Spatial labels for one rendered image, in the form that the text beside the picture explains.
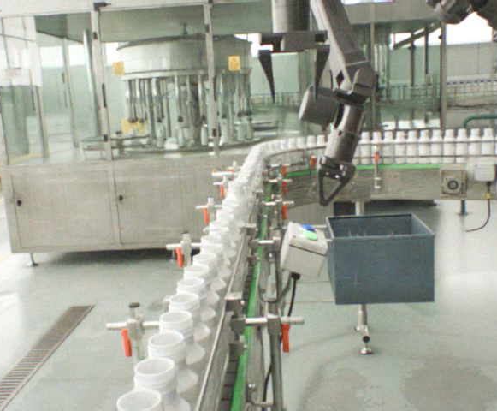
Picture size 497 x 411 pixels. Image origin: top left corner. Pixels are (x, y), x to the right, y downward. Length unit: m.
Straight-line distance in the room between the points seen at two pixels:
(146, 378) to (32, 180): 4.76
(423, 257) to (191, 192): 3.25
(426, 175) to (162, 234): 2.63
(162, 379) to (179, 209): 4.41
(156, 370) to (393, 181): 2.61
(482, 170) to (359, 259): 1.19
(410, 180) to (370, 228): 0.99
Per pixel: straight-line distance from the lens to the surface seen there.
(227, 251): 1.05
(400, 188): 3.11
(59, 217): 5.24
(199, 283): 0.77
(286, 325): 0.87
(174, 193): 4.92
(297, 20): 0.88
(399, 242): 1.85
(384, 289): 1.89
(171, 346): 0.60
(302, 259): 1.17
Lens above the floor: 1.41
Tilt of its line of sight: 10 degrees down
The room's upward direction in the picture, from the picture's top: 3 degrees counter-clockwise
